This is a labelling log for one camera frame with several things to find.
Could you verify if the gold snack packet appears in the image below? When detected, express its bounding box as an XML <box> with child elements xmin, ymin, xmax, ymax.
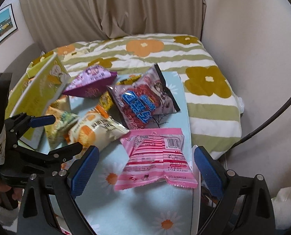
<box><xmin>99</xmin><ymin>75</ymin><xmax>142</xmax><ymax>112</ymax></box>

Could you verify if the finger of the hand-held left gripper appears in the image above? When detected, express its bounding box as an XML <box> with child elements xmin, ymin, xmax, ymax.
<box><xmin>4</xmin><ymin>113</ymin><xmax>56</xmax><ymax>142</ymax></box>
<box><xmin>35</xmin><ymin>142</ymin><xmax>84</xmax><ymax>167</ymax></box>

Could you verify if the cream garment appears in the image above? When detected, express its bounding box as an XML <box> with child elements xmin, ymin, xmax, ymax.
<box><xmin>270</xmin><ymin>183</ymin><xmax>291</xmax><ymax>230</ymax></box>

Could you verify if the dark red blue-label snack packet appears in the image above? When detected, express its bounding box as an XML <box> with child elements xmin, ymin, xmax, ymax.
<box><xmin>107</xmin><ymin>64</ymin><xmax>181</xmax><ymax>131</ymax></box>

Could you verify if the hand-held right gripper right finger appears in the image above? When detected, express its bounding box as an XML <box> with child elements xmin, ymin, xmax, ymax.
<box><xmin>194</xmin><ymin>146</ymin><xmax>275</xmax><ymax>235</ymax></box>

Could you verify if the pink striped snack packet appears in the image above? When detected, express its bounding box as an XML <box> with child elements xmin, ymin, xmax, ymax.
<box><xmin>114</xmin><ymin>128</ymin><xmax>199</xmax><ymax>192</ymax></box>

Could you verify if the grey padded headboard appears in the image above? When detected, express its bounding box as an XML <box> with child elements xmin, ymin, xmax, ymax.
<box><xmin>0</xmin><ymin>42</ymin><xmax>43</xmax><ymax>85</ymax></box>

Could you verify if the beige curtain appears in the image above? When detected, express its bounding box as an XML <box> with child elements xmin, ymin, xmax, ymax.
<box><xmin>17</xmin><ymin>0</ymin><xmax>207</xmax><ymax>52</ymax></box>

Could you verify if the green yellow snack packet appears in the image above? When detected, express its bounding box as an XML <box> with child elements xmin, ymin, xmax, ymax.
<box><xmin>45</xmin><ymin>108</ymin><xmax>80</xmax><ymax>145</ymax></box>

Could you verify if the wall poster of houses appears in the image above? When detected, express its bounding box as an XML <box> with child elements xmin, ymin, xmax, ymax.
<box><xmin>0</xmin><ymin>4</ymin><xmax>19</xmax><ymax>54</ymax></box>

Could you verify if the person's left forearm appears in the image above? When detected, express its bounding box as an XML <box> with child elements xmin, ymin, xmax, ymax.
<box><xmin>0</xmin><ymin>197</ymin><xmax>20</xmax><ymax>228</ymax></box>

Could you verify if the green cardboard box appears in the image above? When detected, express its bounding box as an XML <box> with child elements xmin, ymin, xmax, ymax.
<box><xmin>10</xmin><ymin>51</ymin><xmax>71</xmax><ymax>150</ymax></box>

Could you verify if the orange white snack packet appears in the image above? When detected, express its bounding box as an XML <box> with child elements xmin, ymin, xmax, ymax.
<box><xmin>67</xmin><ymin>105</ymin><xmax>130</xmax><ymax>153</ymax></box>

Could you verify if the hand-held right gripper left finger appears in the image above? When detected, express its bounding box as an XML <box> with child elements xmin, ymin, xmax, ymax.
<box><xmin>18</xmin><ymin>146</ymin><xmax>100</xmax><ymax>235</ymax></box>

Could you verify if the white crumpled object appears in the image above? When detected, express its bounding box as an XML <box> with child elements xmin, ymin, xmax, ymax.
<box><xmin>236</xmin><ymin>95</ymin><xmax>245</xmax><ymax>114</ymax></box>

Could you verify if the striped floral blanket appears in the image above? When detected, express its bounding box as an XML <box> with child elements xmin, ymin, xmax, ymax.
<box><xmin>28</xmin><ymin>33</ymin><xmax>243</xmax><ymax>161</ymax></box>

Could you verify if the black curved stand pole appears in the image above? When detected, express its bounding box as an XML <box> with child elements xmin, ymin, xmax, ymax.
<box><xmin>223</xmin><ymin>82</ymin><xmax>291</xmax><ymax>157</ymax></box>

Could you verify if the purple snack packet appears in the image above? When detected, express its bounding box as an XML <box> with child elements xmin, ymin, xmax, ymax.
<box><xmin>62</xmin><ymin>65</ymin><xmax>118</xmax><ymax>99</ymax></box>

